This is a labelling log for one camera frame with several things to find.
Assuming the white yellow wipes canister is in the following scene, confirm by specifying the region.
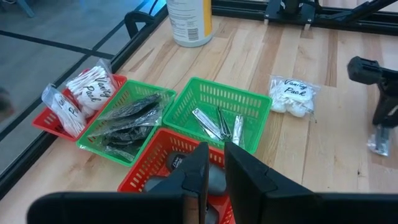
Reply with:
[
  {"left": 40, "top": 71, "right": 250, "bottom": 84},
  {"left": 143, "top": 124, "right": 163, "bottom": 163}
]
[{"left": 165, "top": 0, "right": 214, "bottom": 49}]

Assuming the red plastic basket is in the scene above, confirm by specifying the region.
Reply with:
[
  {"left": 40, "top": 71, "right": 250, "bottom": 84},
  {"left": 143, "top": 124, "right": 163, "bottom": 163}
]
[
  {"left": 31, "top": 68, "right": 128, "bottom": 142},
  {"left": 117, "top": 127, "right": 238, "bottom": 224}
]

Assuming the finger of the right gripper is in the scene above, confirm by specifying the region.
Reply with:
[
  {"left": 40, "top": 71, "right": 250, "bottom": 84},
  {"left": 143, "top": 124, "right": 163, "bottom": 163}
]
[
  {"left": 372, "top": 91, "right": 390, "bottom": 129},
  {"left": 387, "top": 92, "right": 398, "bottom": 129}
]

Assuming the grey roll-on deodorant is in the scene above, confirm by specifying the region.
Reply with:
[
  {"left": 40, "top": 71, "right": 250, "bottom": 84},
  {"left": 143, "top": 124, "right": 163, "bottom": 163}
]
[{"left": 166, "top": 151, "right": 229, "bottom": 196}]

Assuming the bagged black round disc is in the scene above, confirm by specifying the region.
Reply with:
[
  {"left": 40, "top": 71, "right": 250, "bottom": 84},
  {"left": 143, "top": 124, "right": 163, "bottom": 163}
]
[
  {"left": 101, "top": 124, "right": 150, "bottom": 162},
  {"left": 88, "top": 92, "right": 164, "bottom": 138}
]

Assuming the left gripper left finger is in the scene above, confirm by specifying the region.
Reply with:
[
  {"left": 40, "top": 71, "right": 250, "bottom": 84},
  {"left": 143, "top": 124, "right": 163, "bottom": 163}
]
[{"left": 148, "top": 141, "right": 210, "bottom": 224}]

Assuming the black frame bracket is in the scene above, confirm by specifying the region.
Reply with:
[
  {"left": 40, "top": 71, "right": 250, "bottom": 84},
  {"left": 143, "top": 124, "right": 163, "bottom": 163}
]
[{"left": 123, "top": 10, "right": 155, "bottom": 40}]

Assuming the green plastic basket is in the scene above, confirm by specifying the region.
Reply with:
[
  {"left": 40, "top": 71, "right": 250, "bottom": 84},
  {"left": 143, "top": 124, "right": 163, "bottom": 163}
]
[
  {"left": 162, "top": 76, "right": 274, "bottom": 155},
  {"left": 76, "top": 79, "right": 177, "bottom": 168}
]

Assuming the bagged metal nail clipper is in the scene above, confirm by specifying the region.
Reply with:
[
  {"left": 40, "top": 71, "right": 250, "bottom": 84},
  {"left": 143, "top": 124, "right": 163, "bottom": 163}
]
[
  {"left": 192, "top": 107, "right": 225, "bottom": 141},
  {"left": 231, "top": 114, "right": 246, "bottom": 147},
  {"left": 366, "top": 124, "right": 393, "bottom": 157},
  {"left": 216, "top": 105, "right": 233, "bottom": 141}
]

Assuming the cotton ball vanity pack bag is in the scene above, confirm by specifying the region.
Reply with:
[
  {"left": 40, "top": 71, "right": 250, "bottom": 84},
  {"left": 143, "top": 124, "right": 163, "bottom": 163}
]
[{"left": 267, "top": 74, "right": 322, "bottom": 124}]

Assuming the grey chair leg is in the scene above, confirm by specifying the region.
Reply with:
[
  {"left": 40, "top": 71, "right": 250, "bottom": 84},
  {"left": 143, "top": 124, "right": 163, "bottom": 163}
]
[{"left": 14, "top": 0, "right": 35, "bottom": 19}]

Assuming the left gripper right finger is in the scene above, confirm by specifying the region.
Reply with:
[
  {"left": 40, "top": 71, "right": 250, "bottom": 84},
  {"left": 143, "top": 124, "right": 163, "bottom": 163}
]
[{"left": 223, "top": 141, "right": 312, "bottom": 224}]

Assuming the cotton swab vanity pack bag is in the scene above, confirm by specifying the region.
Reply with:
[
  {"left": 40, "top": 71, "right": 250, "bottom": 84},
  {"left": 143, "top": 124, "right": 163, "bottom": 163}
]
[
  {"left": 41, "top": 83, "right": 87, "bottom": 138},
  {"left": 65, "top": 58, "right": 118, "bottom": 118}
]

